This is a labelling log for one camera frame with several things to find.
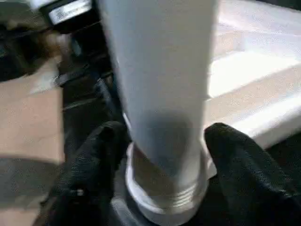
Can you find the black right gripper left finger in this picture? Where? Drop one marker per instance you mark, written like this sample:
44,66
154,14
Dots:
87,183

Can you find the white plastic table leg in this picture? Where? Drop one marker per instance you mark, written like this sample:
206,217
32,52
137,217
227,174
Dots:
164,70

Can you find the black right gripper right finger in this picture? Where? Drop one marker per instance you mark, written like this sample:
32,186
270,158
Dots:
254,183

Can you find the white plastic table top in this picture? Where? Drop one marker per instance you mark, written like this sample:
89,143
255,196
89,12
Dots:
254,70

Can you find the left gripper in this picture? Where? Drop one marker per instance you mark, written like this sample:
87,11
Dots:
87,42

